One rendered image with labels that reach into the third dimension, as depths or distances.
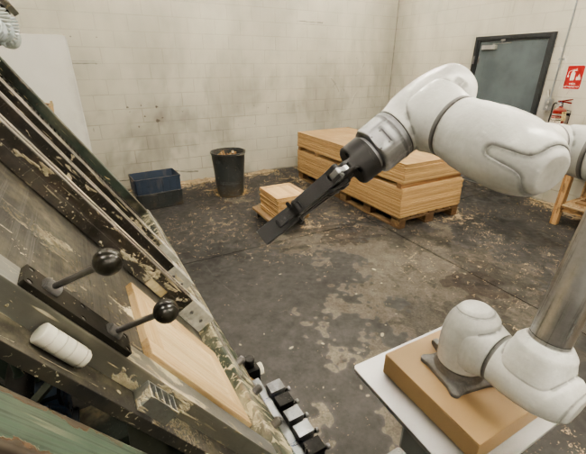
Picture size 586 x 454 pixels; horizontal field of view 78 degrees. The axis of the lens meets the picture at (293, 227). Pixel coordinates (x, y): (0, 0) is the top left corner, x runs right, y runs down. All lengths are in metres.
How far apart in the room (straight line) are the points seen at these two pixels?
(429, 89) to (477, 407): 1.00
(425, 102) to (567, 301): 0.69
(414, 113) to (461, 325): 0.77
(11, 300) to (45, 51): 4.06
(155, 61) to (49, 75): 1.88
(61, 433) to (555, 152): 0.62
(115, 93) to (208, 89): 1.33
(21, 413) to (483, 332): 1.11
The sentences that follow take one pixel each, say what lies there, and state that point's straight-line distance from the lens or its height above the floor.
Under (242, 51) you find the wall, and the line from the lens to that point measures 6.38.
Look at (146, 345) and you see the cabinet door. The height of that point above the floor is 1.24.
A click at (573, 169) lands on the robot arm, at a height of 1.55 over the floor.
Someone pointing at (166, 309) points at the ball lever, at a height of 1.45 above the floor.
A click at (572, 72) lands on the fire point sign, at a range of 6.06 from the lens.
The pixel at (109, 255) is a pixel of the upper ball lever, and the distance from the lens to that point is 0.52.
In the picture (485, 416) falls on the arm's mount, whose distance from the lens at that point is 1.34.
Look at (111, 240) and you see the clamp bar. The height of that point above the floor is 1.31.
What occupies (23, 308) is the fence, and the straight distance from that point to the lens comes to 0.60.
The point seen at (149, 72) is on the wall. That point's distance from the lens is 6.01.
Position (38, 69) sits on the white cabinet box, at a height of 1.74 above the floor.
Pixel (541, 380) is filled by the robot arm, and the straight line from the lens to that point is 1.19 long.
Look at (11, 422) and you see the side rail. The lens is 0.40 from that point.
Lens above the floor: 1.79
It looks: 24 degrees down
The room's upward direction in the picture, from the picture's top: straight up
